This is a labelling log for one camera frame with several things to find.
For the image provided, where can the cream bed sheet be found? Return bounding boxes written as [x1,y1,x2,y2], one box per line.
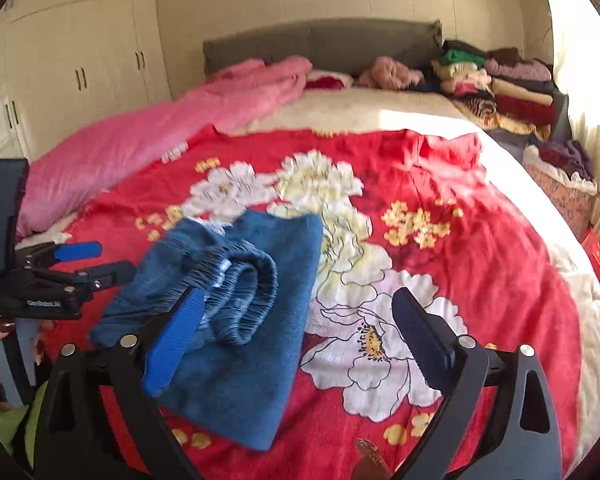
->
[14,86,600,466]

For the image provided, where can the pink quilt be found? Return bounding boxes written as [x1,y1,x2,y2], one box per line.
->
[17,55,313,240]

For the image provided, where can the purple clothes in basket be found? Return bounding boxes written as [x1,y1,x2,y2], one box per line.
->
[539,140,594,181]

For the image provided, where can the floral laundry basket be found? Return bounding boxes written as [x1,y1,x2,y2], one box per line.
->
[522,145,598,242]

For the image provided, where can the white wardrobe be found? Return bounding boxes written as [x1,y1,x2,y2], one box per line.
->
[0,0,171,160]

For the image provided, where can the red floral blanket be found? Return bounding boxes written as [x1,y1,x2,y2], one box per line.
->
[69,128,582,479]

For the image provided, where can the blue denim pants lace hem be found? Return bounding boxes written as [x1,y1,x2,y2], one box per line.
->
[90,209,323,451]

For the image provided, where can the stack of folded clothes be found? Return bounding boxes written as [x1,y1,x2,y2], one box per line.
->
[431,40,565,141]

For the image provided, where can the pink crumpled garment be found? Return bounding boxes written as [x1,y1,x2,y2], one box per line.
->
[356,56,425,91]

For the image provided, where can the grey headboard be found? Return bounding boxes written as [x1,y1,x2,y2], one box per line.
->
[202,18,443,76]

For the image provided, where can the dark red garment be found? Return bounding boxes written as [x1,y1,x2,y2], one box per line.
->
[306,70,355,90]

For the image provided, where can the green fleece clothing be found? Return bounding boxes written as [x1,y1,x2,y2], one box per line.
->
[0,382,48,471]

